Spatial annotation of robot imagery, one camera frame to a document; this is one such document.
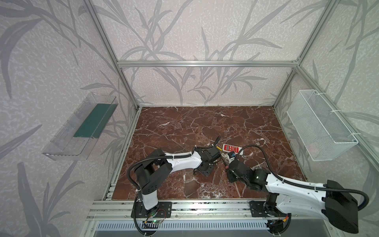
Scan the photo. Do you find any white wire mesh basket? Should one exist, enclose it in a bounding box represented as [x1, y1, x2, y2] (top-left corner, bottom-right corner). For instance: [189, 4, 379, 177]
[287, 89, 359, 162]

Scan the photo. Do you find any clear plastic wall shelf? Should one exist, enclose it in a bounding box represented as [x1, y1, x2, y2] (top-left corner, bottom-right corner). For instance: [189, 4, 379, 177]
[42, 92, 119, 162]

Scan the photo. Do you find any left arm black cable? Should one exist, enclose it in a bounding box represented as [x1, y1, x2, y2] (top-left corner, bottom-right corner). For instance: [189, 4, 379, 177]
[126, 144, 220, 190]

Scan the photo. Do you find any red white remote control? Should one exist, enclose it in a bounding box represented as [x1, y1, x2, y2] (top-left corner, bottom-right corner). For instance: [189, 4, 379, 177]
[222, 144, 242, 154]

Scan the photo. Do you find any red handled screwdriver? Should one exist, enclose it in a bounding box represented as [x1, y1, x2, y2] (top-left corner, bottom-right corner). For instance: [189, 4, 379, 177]
[213, 135, 222, 146]

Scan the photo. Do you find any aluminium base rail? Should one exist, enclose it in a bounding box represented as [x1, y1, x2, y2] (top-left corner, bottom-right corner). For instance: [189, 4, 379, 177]
[85, 199, 335, 221]

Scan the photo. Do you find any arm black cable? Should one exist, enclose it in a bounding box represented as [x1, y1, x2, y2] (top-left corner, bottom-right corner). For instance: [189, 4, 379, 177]
[235, 144, 370, 211]
[126, 144, 220, 190]

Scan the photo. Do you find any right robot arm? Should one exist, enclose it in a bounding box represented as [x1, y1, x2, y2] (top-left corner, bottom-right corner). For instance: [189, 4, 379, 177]
[226, 160, 369, 234]

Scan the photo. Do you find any green mat in shelf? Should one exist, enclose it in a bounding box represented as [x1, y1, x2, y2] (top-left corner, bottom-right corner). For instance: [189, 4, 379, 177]
[74, 104, 118, 139]

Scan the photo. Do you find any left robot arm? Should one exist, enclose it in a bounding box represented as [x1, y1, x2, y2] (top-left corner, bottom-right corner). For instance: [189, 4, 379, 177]
[126, 146, 221, 211]

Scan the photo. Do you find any aluminium frame crossbar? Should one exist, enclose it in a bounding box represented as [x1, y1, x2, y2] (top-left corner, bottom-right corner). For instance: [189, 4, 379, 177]
[117, 60, 298, 68]

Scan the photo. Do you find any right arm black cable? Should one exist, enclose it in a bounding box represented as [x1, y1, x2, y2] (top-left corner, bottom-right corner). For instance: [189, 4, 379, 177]
[235, 144, 370, 211]

